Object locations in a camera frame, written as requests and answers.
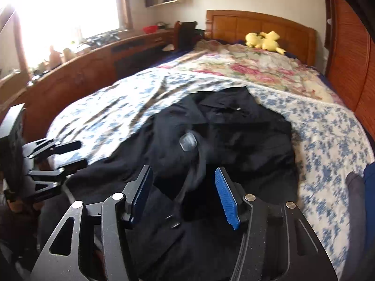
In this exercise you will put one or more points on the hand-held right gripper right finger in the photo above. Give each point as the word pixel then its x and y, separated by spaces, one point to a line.
pixel 225 196

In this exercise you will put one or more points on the folded grey garment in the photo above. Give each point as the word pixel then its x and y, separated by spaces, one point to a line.
pixel 354 190

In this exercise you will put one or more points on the pink floral quilt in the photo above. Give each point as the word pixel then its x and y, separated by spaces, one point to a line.
pixel 249 64

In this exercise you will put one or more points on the yellow plush toy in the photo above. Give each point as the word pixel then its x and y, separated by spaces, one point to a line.
pixel 263 42

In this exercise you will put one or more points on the small grey container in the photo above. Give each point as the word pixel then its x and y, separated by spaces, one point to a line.
pixel 161 25

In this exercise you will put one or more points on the folded blue garment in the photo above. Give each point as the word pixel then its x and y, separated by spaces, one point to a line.
pixel 370 187

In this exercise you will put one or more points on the red bowl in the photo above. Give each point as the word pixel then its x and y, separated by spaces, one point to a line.
pixel 150 29

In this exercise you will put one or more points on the blue floral blanket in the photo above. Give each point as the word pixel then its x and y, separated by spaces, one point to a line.
pixel 322 140

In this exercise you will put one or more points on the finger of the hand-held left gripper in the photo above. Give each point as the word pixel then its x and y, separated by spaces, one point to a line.
pixel 52 147
pixel 58 172

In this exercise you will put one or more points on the wooden slatted wardrobe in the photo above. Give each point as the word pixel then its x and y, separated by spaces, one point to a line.
pixel 351 49

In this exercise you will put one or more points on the white paper sheet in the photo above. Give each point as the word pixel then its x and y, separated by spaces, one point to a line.
pixel 169 47

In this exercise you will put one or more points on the wooden headboard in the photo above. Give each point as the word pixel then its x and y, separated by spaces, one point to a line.
pixel 234 25

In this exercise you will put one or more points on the black double-breasted coat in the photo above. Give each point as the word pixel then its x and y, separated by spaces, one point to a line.
pixel 249 140

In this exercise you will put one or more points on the wood-framed window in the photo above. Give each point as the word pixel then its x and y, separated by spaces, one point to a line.
pixel 64 5

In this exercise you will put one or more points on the black hand tools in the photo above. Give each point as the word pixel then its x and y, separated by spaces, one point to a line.
pixel 102 38

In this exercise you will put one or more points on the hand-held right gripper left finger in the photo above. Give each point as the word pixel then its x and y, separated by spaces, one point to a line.
pixel 142 193

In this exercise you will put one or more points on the long wooden desk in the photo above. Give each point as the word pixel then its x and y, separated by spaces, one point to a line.
pixel 88 70

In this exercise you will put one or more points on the wooden chair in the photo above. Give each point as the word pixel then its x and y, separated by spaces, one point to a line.
pixel 183 35

